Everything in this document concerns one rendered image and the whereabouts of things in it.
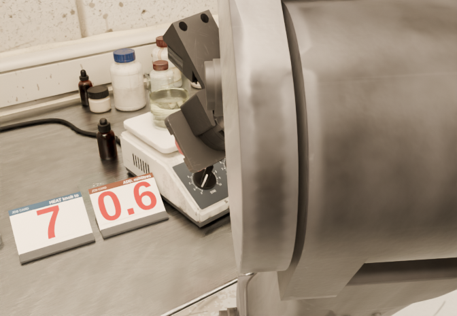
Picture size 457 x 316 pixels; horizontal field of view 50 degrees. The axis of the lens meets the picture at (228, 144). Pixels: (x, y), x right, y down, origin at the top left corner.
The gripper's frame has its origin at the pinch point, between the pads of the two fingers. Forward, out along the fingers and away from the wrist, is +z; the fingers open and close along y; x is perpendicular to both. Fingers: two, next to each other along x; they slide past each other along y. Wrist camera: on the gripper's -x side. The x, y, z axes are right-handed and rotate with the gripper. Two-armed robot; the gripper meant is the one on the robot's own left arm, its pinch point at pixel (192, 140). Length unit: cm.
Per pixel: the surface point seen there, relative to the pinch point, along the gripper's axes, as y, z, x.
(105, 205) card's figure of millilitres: 10.9, 10.8, 2.3
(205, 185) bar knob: -0.3, 4.1, 5.9
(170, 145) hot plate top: 0.4, 6.8, -0.8
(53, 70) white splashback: 2, 45, -26
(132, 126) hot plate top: 1.7, 13.8, -6.1
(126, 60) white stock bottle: -9.1, 33.3, -19.9
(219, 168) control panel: -4.1, 6.2, 5.1
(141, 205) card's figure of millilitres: 6.9, 10.3, 4.6
